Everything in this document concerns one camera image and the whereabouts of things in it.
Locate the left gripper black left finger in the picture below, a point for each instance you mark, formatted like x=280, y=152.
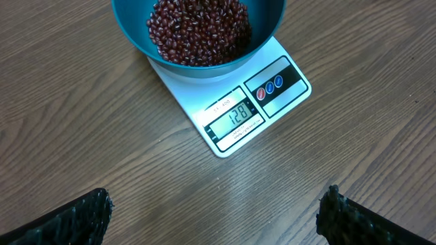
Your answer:
x=82, y=221

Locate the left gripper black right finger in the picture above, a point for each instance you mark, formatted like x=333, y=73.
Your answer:
x=344, y=222

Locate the white digital kitchen scale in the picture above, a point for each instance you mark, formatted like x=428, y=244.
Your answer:
x=230, y=110

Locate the blue metal bowl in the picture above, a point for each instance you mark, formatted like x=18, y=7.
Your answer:
x=264, y=16

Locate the red beans in bowl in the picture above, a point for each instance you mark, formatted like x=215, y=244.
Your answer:
x=199, y=33

